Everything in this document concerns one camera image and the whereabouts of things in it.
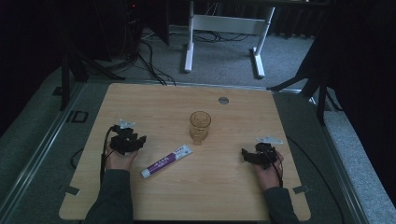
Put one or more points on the white desk frame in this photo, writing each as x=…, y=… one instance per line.
x=224, y=24

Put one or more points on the person's right hand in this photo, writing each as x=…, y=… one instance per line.
x=269, y=177

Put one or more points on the grey tape piece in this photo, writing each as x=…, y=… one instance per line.
x=71, y=190
x=301, y=189

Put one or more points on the black metal stand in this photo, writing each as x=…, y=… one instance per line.
x=65, y=77
x=320, y=90

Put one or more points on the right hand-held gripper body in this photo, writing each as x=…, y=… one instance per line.
x=267, y=154

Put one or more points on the person's left hand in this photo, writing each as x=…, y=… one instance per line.
x=120, y=161

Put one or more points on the metal floor rail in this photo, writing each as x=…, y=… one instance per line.
x=37, y=149
x=339, y=161

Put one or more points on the grey round table grommet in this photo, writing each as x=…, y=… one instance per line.
x=223, y=100

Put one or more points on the amber glass cup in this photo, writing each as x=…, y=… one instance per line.
x=200, y=127

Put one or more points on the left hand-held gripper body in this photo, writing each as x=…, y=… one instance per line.
x=123, y=141

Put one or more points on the purple and white toothpaste tube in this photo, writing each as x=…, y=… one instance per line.
x=166, y=160

